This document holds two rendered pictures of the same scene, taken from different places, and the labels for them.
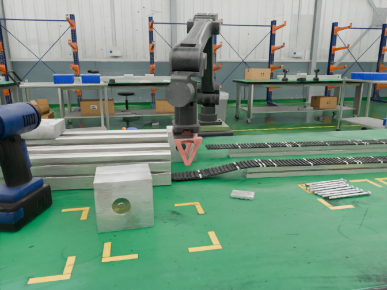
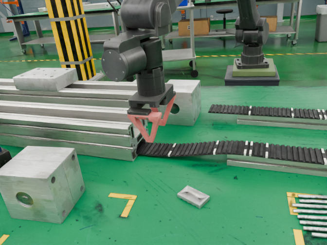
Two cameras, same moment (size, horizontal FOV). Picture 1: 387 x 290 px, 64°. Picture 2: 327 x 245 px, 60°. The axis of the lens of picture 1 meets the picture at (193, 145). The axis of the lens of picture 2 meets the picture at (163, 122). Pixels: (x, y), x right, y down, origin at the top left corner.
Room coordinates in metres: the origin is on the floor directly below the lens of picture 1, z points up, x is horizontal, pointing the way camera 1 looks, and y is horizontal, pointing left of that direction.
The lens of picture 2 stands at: (0.28, -0.26, 1.13)
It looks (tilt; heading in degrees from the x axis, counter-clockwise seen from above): 26 degrees down; 28
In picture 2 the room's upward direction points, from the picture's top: 6 degrees counter-clockwise
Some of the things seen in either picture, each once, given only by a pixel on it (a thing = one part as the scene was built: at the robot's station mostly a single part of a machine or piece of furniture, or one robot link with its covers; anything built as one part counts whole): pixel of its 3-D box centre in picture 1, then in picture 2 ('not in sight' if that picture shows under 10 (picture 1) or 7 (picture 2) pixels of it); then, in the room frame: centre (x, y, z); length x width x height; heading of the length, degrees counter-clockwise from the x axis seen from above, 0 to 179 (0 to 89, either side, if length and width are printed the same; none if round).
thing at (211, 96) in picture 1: (209, 99); (253, 36); (1.40, -0.07, 0.92); 0.09 x 0.05 x 0.10; 172
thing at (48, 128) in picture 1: (33, 133); (47, 82); (0.90, 0.48, 0.87); 0.16 x 0.11 x 0.07; 97
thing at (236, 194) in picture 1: (242, 194); (193, 196); (0.65, -0.11, 0.78); 0.05 x 0.03 x 0.01; 73
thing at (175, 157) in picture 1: (181, 142); (182, 100); (0.97, 0.04, 0.83); 0.12 x 0.09 x 0.10; 7
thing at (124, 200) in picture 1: (124, 193); (47, 178); (0.56, 0.13, 0.83); 0.11 x 0.10 x 0.10; 13
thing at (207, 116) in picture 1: (207, 114); (252, 55); (1.43, -0.07, 0.84); 0.12 x 0.09 x 0.08; 110
